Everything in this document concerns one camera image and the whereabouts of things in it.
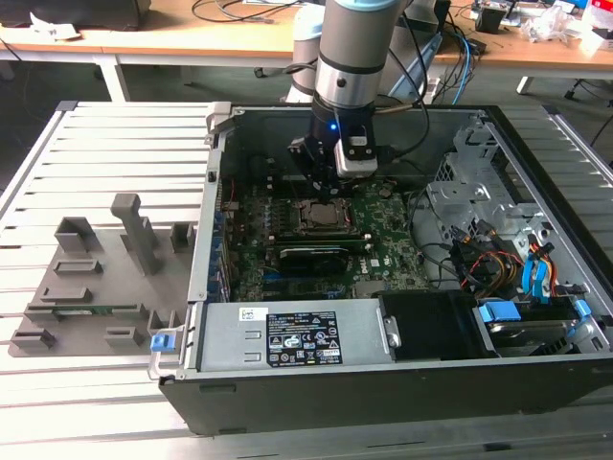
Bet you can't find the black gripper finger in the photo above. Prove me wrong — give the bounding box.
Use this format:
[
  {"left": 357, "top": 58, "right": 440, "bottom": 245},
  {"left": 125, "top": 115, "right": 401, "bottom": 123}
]
[{"left": 286, "top": 136, "right": 337, "bottom": 204}]

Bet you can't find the silver CPU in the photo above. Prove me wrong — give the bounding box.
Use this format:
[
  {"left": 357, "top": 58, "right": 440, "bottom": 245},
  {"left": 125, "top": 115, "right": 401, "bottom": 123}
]
[{"left": 309, "top": 202, "right": 344, "bottom": 226}]

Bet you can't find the metal socket cover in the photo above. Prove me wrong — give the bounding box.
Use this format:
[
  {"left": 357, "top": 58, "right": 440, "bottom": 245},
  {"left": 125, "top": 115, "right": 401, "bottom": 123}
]
[{"left": 297, "top": 196, "right": 358, "bottom": 235}]

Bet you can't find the CPU socket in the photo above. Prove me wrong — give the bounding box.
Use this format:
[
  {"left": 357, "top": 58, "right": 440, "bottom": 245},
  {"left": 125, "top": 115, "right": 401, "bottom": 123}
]
[{"left": 296, "top": 196, "right": 358, "bottom": 236}]

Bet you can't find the black graphics card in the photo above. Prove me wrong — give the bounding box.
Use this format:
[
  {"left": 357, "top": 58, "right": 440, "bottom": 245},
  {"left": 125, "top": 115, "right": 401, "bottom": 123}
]
[{"left": 277, "top": 246, "right": 351, "bottom": 278}]

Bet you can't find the green motherboard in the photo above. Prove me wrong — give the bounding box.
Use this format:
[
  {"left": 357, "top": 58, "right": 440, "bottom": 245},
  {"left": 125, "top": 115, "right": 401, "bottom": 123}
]
[{"left": 217, "top": 179, "right": 432, "bottom": 303}]

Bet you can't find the wooden desk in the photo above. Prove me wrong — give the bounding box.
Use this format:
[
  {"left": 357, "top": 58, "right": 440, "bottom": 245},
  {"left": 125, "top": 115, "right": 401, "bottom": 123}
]
[{"left": 0, "top": 0, "right": 613, "bottom": 104}]

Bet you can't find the silver drive cage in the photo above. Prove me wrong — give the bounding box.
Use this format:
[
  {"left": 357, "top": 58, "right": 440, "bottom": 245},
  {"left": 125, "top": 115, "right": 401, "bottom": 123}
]
[{"left": 423, "top": 126, "right": 564, "bottom": 255}]

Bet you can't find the black desk organizer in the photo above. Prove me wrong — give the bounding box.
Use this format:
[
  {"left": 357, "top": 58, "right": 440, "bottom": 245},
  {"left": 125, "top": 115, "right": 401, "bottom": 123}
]
[{"left": 478, "top": 4, "right": 505, "bottom": 34}]

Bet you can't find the grey power supply unit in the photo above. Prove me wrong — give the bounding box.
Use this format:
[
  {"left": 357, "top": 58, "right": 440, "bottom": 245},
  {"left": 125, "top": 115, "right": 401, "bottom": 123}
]
[{"left": 195, "top": 299, "right": 390, "bottom": 374}]

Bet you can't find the black open PC case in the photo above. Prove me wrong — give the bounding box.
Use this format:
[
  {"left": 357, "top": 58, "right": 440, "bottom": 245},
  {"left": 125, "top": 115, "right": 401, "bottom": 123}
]
[{"left": 148, "top": 101, "right": 613, "bottom": 436}]

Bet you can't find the clear plastic bag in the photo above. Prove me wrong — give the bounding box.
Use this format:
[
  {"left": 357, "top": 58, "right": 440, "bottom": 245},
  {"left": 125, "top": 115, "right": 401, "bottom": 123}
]
[{"left": 521, "top": 4, "right": 576, "bottom": 42}]

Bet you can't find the grey parts rack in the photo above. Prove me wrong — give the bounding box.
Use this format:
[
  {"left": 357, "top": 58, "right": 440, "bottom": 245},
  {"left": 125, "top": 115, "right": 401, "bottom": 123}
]
[{"left": 8, "top": 194, "right": 197, "bottom": 358}]

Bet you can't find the hard disk with blue carrier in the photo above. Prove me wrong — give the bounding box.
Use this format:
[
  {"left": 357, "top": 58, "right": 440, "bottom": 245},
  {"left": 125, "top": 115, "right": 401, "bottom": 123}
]
[{"left": 473, "top": 299, "right": 593, "bottom": 359}]

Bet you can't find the green RAM stick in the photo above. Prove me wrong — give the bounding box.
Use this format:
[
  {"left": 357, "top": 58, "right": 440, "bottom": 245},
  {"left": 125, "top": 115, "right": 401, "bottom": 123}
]
[{"left": 51, "top": 308, "right": 115, "bottom": 318}]

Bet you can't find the white cardboard box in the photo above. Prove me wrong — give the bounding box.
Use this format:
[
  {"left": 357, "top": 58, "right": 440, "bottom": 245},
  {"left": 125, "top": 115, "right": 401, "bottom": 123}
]
[{"left": 580, "top": 0, "right": 613, "bottom": 55}]

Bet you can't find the crumpled white paper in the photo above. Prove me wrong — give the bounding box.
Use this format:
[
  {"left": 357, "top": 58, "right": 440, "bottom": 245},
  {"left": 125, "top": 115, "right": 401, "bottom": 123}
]
[{"left": 28, "top": 11, "right": 80, "bottom": 40}]

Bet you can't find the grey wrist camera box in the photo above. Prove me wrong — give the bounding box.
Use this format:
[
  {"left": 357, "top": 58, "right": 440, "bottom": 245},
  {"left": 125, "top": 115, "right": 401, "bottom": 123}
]
[{"left": 333, "top": 136, "right": 379, "bottom": 177}]

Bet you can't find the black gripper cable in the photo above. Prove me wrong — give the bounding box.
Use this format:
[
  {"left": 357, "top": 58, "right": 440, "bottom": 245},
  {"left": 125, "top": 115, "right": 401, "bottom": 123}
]
[{"left": 375, "top": 9, "right": 433, "bottom": 162}]

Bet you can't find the coloured power wire bundle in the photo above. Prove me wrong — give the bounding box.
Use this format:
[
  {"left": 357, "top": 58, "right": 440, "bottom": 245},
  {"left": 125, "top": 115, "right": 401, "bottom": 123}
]
[{"left": 459, "top": 239, "right": 526, "bottom": 291}]

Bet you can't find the blue flat cable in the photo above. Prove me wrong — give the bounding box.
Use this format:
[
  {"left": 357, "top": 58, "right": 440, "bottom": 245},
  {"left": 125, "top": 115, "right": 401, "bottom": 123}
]
[
  {"left": 519, "top": 261, "right": 536, "bottom": 303},
  {"left": 529, "top": 242, "right": 553, "bottom": 308}
]

